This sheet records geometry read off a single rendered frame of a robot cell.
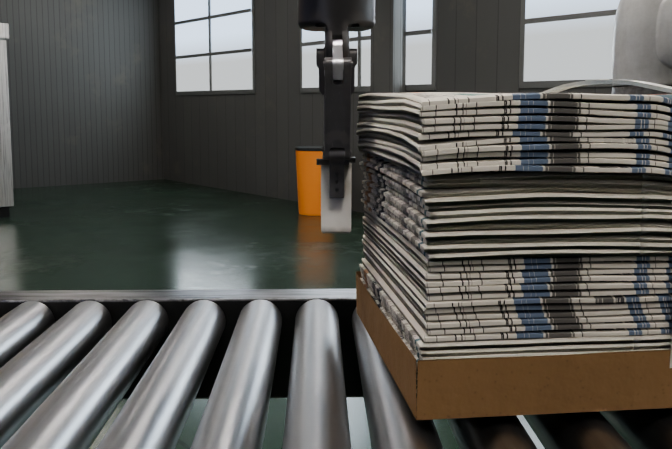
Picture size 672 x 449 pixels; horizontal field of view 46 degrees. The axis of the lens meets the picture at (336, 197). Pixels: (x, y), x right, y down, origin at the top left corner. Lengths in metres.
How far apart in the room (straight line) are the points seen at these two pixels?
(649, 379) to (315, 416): 0.24
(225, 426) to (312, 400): 0.08
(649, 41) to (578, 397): 1.03
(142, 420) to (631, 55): 1.18
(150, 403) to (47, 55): 9.96
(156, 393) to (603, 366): 0.33
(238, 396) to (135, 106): 10.33
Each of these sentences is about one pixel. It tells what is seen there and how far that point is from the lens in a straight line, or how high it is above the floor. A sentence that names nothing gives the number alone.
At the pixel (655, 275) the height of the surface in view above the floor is 0.90.
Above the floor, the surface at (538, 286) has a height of 0.90.
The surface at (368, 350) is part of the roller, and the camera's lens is 0.75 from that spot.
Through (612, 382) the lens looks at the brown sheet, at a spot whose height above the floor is 0.83.
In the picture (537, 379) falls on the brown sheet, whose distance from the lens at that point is 0.58.
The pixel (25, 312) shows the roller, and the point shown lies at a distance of 0.93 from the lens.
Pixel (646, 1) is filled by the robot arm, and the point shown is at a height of 1.21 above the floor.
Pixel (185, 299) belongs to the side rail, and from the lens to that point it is 0.93.
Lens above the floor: 1.02
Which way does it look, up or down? 7 degrees down
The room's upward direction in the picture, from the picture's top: straight up
